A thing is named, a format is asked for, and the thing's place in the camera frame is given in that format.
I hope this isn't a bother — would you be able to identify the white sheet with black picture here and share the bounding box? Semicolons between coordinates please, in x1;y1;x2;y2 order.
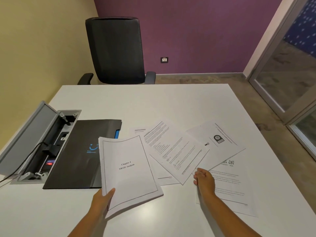
186;120;247;175

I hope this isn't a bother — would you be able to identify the white title page paper stack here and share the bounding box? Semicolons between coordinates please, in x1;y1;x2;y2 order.
98;135;164;219

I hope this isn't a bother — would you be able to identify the black folder with blue logo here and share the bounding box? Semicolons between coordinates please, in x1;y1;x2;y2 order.
43;119;122;190

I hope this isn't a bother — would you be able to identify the person's left hand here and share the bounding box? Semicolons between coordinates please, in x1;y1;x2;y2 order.
88;187;116;221

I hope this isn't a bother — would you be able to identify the person's right hand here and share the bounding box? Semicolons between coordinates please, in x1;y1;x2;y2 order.
193;168;217;196

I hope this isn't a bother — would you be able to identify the person's right forearm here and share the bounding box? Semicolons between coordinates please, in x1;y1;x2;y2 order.
200;189;263;237

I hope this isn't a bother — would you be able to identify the black power adapter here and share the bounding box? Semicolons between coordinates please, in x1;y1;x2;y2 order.
41;143;62;156

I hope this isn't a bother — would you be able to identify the grey table power box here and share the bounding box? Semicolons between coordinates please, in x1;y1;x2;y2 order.
0;101;82;185

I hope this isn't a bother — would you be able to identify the aluminium framed glass door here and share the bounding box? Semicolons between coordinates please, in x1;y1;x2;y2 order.
248;0;316;161

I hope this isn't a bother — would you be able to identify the white sheet with dense text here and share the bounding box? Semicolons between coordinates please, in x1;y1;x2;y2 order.
144;118;210;185

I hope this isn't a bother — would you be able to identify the black mesh office chair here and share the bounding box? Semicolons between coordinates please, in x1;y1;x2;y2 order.
78;17;156;85

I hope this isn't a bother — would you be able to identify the person's left forearm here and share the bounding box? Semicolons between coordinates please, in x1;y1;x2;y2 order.
63;212;107;237

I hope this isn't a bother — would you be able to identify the white sheet with small icons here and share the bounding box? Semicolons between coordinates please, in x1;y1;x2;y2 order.
196;159;259;218

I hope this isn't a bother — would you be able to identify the white sheet with short heading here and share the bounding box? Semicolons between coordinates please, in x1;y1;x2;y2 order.
130;126;181;186

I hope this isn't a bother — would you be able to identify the black cable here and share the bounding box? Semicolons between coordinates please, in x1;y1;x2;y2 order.
0;144;49;183

